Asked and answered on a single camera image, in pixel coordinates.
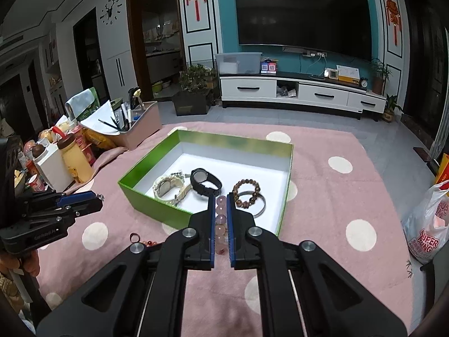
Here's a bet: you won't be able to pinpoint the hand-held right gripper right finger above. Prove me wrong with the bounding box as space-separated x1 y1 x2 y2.
227 193 409 337

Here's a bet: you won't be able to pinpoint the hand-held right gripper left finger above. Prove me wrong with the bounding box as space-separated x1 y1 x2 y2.
37 196 216 337

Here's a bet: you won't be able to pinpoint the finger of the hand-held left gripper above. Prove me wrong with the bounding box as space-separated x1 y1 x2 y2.
14 201 103 230
24 190 96 213

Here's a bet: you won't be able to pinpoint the pink bead bracelet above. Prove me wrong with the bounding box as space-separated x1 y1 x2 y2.
215 197 228 255

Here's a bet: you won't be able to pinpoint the metal bangle with flower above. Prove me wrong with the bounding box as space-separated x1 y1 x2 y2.
233 190 266 218

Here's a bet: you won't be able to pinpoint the brown bead bracelet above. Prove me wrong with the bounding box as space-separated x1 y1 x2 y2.
232 179 262 209

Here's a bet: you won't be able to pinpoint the green cardboard box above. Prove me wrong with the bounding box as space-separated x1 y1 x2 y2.
117 129 294 236

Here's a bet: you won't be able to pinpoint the black wrist watch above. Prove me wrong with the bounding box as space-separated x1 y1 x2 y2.
190 168 222 197

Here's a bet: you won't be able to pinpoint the white wrist watch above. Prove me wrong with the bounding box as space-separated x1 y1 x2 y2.
152 174 192 207

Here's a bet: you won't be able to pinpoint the person's left hand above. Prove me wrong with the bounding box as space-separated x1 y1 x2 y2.
0 251 40 276

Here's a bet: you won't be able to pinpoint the white drawer organizer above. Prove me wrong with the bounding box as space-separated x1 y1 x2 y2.
33 145 75 192

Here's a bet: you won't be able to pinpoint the yellow bear bottle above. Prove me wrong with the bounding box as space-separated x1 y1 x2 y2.
52 126 95 184

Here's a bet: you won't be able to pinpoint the red cup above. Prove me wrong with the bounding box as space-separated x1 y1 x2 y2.
27 174 46 192

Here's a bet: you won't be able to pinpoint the yellow snack packet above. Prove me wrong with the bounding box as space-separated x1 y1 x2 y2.
82 128 116 150

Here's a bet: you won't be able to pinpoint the white paper sheet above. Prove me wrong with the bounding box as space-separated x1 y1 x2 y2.
80 100 122 136

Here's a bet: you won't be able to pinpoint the pink polka dot tablecloth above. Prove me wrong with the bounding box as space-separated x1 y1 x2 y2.
33 122 416 337

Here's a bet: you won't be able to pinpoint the green and white package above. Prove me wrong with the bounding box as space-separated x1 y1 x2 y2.
65 87 100 122

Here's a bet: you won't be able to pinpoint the bundle of pens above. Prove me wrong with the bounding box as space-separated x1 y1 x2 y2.
121 88 144 130

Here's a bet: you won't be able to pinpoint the pink pen holder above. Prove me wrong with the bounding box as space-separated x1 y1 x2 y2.
112 101 162 150

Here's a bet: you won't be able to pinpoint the white television stand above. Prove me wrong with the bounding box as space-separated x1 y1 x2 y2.
219 71 387 122

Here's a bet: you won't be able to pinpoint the bushy potted plants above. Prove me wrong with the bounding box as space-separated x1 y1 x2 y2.
172 64 216 116

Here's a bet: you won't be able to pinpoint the clear storage box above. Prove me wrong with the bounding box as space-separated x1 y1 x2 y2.
215 52 263 75

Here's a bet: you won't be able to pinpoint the yellow desk calendar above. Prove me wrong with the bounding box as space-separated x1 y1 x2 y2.
336 65 360 85

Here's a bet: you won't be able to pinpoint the white plastic bag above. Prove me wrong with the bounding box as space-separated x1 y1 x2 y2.
403 180 449 265

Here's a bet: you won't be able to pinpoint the small potted floor plant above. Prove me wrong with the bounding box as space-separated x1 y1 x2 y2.
383 94 404 123

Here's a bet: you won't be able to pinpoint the potted plant in brown pot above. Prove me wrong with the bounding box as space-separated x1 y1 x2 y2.
370 58 393 95

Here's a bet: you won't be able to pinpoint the yellow paper bag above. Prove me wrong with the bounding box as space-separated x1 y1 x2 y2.
433 152 449 186

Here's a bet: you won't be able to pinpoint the black television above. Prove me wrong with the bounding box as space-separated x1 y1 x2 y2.
233 0 373 62

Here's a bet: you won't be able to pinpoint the black wall clock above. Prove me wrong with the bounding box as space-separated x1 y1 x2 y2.
102 0 123 25

